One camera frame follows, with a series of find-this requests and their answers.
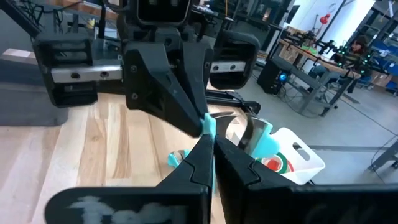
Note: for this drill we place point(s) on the red tape roll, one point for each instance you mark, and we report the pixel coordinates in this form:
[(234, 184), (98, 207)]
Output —
[(273, 164)]

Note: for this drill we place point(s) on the wooden work bench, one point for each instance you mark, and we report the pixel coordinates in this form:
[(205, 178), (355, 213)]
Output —
[(311, 57)]

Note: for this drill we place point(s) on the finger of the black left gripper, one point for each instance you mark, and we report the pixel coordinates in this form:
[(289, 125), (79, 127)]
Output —
[(197, 68), (149, 81)]

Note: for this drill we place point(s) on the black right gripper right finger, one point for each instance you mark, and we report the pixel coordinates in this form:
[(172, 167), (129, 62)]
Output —
[(280, 205)]

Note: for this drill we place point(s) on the green tape roll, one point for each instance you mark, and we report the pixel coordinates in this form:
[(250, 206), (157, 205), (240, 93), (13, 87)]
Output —
[(285, 162)]

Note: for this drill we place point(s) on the red desk lamp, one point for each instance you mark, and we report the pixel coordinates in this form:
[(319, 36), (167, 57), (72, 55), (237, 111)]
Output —
[(325, 18)]

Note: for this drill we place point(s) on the person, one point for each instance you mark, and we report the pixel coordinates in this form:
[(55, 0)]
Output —
[(360, 46)]

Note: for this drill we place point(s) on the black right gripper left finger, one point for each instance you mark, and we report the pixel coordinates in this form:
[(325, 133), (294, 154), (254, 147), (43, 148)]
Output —
[(174, 199)]

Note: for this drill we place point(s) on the black computer tower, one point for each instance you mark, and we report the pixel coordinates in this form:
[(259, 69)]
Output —
[(270, 77)]

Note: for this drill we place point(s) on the black metal rail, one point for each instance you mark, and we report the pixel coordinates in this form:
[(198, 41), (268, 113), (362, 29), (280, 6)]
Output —
[(233, 99)]

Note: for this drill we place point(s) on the white plastic bin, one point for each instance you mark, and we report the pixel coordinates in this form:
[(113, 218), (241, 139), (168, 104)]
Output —
[(311, 168)]

